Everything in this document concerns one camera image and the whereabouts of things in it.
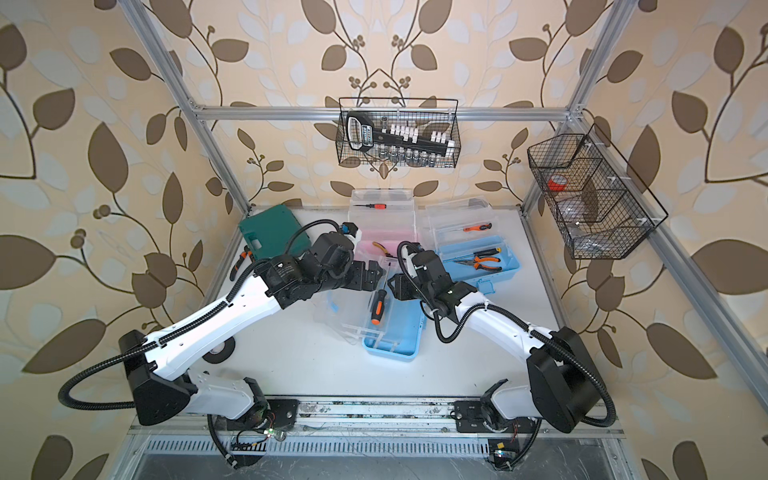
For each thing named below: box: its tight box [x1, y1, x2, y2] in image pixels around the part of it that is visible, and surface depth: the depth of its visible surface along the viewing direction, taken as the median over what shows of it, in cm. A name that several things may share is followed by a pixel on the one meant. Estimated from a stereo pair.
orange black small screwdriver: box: [463, 223, 492, 232], surface depth 104 cm
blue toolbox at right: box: [426, 197, 521, 295], surface depth 104 cm
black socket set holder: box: [346, 111, 455, 167], surface depth 86 cm
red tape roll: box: [547, 175, 567, 191], surface depth 83 cm
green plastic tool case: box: [239, 204, 311, 261], surface depth 113 cm
